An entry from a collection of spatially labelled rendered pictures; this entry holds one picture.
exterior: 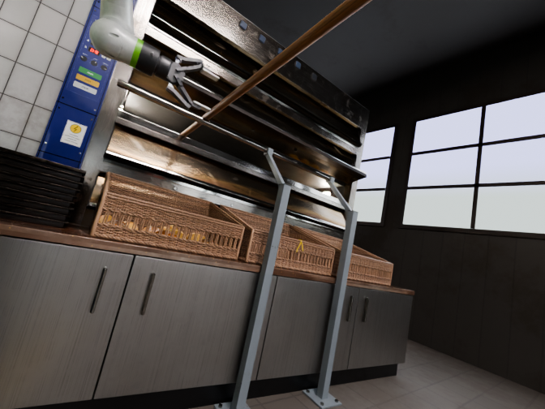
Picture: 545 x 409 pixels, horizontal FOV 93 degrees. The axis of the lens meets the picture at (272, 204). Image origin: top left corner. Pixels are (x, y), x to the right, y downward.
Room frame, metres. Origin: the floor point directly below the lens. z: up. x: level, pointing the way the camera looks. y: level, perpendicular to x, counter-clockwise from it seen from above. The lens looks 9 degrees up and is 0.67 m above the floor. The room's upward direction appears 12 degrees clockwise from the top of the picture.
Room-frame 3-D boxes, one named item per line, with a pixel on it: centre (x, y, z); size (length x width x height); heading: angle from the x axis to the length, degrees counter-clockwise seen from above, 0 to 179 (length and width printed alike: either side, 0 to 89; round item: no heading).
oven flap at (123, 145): (1.75, 0.11, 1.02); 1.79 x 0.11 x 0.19; 123
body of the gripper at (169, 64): (0.86, 0.46, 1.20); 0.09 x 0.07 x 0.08; 124
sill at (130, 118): (1.77, 0.12, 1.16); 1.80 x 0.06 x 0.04; 123
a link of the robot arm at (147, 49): (0.82, 0.52, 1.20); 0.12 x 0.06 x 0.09; 34
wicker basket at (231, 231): (1.21, 0.46, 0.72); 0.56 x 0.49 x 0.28; 124
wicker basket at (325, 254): (1.53, -0.04, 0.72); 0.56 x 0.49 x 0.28; 122
